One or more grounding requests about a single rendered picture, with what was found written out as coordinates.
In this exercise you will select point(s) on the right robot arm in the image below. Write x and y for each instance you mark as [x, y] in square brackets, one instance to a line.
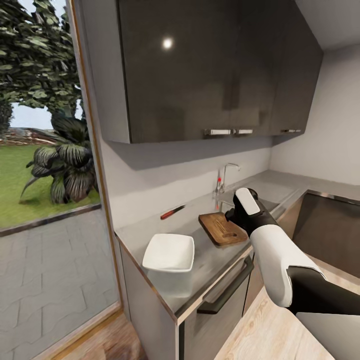
[293, 281]

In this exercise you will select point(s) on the dishwasher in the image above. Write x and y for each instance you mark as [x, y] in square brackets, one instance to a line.
[203, 333]

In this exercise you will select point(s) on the cabinet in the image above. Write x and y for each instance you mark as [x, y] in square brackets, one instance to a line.
[185, 70]
[299, 70]

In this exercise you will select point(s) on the drop in sink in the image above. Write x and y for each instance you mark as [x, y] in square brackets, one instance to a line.
[272, 196]

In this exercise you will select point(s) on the bowl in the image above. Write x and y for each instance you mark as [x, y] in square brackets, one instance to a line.
[170, 253]

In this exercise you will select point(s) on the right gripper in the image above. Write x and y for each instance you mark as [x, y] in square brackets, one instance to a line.
[230, 216]

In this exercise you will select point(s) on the cutting board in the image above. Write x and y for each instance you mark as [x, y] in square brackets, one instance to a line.
[222, 231]

